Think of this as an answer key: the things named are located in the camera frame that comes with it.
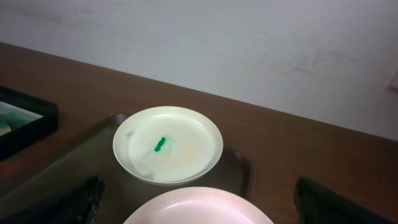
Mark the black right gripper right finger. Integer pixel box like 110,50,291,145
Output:
294,177,393,224

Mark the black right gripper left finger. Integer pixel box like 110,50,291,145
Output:
46,176,105,224

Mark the white plate green stain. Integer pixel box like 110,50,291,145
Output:
113,106,224,185

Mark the pinkish white plate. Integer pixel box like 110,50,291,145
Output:
125,187,272,224

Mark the dark brown serving tray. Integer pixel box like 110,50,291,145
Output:
0,114,253,224

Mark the black tray soapy water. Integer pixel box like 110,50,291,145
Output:
1,86,59,161

